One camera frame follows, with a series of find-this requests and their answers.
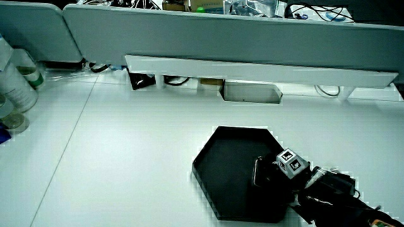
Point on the person's right hand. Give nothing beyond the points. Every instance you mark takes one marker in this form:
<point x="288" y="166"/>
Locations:
<point x="292" y="164"/>

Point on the black hexagonal plate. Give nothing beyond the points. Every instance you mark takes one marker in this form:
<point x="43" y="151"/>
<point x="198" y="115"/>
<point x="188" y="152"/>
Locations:
<point x="227" y="176"/>

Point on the person's right forearm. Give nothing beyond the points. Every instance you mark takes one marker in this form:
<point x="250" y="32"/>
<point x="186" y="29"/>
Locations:
<point x="334" y="205"/>

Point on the white desk shelf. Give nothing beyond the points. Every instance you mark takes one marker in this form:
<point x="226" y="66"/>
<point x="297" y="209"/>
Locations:
<point x="240" y="71"/>

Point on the small brown box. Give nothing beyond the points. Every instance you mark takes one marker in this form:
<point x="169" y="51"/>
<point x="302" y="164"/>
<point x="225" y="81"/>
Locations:
<point x="211" y="82"/>

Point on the long grey partition panel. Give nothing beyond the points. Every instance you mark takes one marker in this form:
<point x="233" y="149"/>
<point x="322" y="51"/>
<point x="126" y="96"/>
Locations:
<point x="221" y="38"/>

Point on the clear plastic bags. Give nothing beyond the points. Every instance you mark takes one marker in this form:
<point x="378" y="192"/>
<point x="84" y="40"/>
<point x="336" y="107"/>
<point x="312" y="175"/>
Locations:
<point x="255" y="8"/>

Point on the black box under shelf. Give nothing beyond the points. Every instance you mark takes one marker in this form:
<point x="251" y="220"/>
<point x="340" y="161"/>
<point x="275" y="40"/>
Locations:
<point x="140" y="81"/>

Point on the green ball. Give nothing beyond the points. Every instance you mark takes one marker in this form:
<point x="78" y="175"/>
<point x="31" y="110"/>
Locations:
<point x="200" y="9"/>

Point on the cardboard box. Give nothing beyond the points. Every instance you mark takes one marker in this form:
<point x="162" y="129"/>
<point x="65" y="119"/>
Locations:
<point x="202" y="4"/>

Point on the white bottle green label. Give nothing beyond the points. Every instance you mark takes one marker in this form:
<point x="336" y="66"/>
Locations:
<point x="30" y="71"/>

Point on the large white bottle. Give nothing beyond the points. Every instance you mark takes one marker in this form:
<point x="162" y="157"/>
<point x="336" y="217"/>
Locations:
<point x="15" y="88"/>

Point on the short grey partition panel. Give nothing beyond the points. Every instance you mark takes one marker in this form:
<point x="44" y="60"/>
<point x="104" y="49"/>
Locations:
<point x="34" y="31"/>

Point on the blue object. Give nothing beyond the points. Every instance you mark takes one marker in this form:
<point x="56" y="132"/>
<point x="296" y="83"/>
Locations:
<point x="3" y="135"/>

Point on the grey round can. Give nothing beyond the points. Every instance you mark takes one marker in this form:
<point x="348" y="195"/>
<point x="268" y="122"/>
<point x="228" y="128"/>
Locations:
<point x="4" y="107"/>

